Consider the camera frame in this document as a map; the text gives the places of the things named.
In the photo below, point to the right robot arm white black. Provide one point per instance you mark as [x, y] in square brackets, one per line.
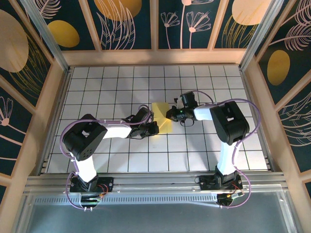
[230, 123]

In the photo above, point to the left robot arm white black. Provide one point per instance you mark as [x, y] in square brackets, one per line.
[82, 138]

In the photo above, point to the white grid table mat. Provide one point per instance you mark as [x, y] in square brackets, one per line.
[170, 80]

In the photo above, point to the aluminium extrusion beam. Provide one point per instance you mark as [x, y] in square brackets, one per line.
[155, 182]

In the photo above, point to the small black controller board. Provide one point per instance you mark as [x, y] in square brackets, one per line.
[91, 200]
[228, 199]

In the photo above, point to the grey frosted panel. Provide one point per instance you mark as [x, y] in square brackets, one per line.
[155, 218]

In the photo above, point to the dark panel pink flowers print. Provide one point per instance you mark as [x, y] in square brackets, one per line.
[187, 24]

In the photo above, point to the dark panel orange circle leaves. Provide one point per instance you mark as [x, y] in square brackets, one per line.
[116, 29]

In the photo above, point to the dark panel pale circle print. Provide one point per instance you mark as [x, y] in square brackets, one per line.
[243, 24]

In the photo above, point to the dark panel leaf outline print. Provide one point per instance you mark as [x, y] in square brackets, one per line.
[296, 133]

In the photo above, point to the dark panel feather yellow oval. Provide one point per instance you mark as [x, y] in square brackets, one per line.
[286, 48]

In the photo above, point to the dark panel yellow oval print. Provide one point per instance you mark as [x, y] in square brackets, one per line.
[73, 24]

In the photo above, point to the dark panel flower outline print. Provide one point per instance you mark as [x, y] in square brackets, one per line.
[12, 133]

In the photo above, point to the dark panel large tan circle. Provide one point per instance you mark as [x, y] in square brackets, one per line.
[19, 48]

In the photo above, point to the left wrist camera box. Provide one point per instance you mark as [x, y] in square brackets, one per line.
[143, 114]

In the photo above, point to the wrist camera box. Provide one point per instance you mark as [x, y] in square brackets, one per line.
[143, 114]
[188, 99]

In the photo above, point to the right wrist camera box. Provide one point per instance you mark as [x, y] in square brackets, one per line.
[188, 99]

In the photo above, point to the light wooden enclosure frame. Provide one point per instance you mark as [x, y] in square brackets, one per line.
[145, 57]

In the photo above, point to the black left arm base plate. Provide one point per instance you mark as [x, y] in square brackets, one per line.
[107, 184]

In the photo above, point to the aluminium table edge rail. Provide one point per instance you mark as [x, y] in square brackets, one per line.
[57, 121]
[250, 97]

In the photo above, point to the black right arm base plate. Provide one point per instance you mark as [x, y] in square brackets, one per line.
[206, 183]

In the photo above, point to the aluminium corner post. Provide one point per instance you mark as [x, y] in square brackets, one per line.
[47, 36]
[259, 36]

